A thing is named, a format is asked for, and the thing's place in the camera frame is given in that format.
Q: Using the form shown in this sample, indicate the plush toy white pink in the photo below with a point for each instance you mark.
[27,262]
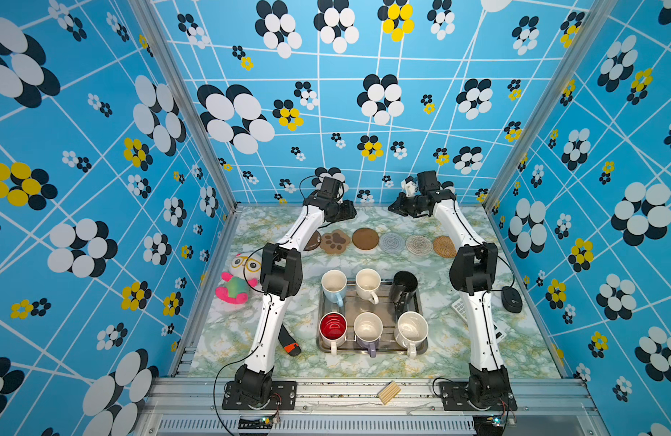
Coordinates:
[239,280]

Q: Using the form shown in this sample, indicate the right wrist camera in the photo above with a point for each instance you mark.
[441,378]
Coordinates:
[409,187]

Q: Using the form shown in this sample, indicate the white mug front right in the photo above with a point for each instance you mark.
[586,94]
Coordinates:
[411,330]

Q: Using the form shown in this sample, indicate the dark brown round coaster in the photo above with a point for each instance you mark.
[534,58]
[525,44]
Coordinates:
[314,242]

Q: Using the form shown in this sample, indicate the grey woven round coaster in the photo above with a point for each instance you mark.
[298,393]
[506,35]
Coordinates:
[392,243]

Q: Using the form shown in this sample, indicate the black computer mouse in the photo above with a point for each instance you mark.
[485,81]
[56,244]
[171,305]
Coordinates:
[511,300]

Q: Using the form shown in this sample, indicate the multicolour woven round coaster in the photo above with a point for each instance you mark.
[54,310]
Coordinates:
[419,245]

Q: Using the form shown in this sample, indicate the red interior mug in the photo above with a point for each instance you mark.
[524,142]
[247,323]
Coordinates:
[332,331]

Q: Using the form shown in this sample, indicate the purple mug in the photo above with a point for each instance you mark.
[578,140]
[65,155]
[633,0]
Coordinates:
[368,329]

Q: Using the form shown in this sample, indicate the metal tray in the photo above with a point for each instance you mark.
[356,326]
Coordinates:
[354,306]

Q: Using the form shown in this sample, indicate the light blue mug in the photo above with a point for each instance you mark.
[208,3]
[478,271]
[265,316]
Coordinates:
[334,286]

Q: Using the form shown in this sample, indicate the aluminium front rail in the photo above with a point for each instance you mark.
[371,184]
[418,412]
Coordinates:
[188,406]

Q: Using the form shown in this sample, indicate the brown wooden round coaster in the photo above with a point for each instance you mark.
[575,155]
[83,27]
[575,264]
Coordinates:
[365,239]

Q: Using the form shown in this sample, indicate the black mug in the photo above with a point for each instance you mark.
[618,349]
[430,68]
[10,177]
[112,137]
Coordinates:
[402,291]

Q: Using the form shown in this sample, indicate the white mug back row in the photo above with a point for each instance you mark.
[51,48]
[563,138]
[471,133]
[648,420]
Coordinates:
[367,283]

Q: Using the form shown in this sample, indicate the white calculator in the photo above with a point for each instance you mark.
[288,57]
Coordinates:
[498,329]

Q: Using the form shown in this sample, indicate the small wooden block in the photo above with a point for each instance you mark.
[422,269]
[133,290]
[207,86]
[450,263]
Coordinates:
[389,392]

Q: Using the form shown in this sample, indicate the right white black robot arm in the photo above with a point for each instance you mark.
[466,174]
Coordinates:
[472,273]

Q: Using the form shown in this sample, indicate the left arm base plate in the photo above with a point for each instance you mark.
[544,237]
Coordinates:
[276,396]

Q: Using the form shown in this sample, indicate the cork paw print coaster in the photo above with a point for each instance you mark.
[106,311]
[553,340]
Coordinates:
[335,242]

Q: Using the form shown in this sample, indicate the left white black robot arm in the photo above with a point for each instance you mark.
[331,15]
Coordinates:
[281,279]

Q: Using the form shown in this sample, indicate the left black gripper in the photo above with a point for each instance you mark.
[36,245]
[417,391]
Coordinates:
[347,211]

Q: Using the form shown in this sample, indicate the rattan round coaster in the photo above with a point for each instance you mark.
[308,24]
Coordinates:
[444,247]

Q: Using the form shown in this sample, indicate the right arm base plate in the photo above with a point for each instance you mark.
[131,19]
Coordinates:
[458,397]

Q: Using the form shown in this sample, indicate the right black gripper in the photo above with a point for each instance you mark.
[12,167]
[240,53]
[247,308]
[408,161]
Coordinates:
[398,204]

